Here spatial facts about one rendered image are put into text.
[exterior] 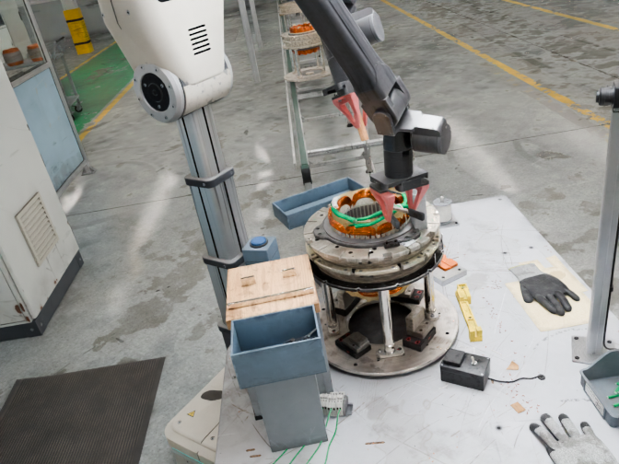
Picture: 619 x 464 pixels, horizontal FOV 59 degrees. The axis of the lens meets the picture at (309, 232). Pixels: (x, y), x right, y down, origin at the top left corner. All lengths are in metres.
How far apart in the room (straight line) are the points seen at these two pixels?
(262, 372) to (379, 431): 0.31
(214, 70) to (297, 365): 0.77
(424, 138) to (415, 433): 0.60
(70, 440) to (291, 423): 1.62
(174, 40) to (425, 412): 1.00
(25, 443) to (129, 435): 0.47
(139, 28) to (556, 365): 1.20
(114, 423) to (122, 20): 1.77
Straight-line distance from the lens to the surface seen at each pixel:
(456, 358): 1.30
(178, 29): 1.38
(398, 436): 1.22
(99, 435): 2.62
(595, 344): 1.41
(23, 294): 3.31
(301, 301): 1.12
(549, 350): 1.42
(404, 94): 1.05
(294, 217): 1.48
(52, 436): 2.73
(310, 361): 1.06
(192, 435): 2.07
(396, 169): 1.09
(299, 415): 1.17
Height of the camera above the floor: 1.71
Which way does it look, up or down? 28 degrees down
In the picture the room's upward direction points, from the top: 10 degrees counter-clockwise
